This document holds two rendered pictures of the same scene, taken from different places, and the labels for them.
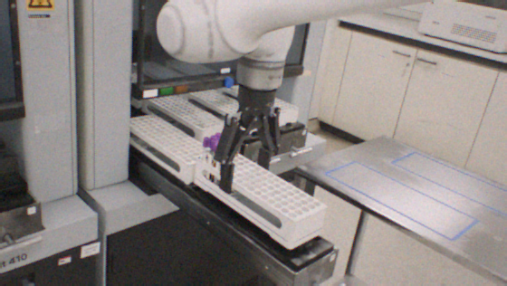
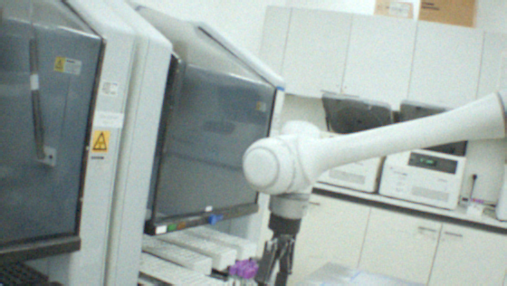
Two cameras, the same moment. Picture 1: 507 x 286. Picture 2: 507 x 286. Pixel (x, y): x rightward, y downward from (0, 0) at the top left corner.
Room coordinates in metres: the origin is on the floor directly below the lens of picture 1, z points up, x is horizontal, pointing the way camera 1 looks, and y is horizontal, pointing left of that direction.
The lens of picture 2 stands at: (-0.16, 0.43, 1.30)
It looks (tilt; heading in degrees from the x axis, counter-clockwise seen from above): 3 degrees down; 343
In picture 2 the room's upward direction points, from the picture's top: 10 degrees clockwise
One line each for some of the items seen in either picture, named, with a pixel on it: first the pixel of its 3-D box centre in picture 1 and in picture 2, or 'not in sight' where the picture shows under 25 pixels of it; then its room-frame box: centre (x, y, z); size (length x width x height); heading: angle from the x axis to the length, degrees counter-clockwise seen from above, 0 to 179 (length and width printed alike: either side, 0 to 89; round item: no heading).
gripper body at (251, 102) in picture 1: (254, 107); (282, 233); (0.89, 0.01, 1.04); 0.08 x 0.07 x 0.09; 138
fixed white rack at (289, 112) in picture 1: (255, 104); (213, 242); (1.51, 0.01, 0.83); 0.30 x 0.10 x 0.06; 48
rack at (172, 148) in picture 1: (167, 147); (171, 281); (1.08, 0.21, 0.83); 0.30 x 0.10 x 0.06; 48
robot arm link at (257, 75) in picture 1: (260, 71); (288, 203); (0.89, 0.01, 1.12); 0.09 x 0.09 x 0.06
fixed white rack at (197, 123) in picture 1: (183, 119); (161, 256); (1.29, 0.21, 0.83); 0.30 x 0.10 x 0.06; 48
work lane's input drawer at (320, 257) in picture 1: (211, 197); not in sight; (0.96, 0.08, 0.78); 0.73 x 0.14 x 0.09; 48
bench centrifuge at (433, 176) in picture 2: not in sight; (429, 153); (2.79, -1.78, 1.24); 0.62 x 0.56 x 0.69; 138
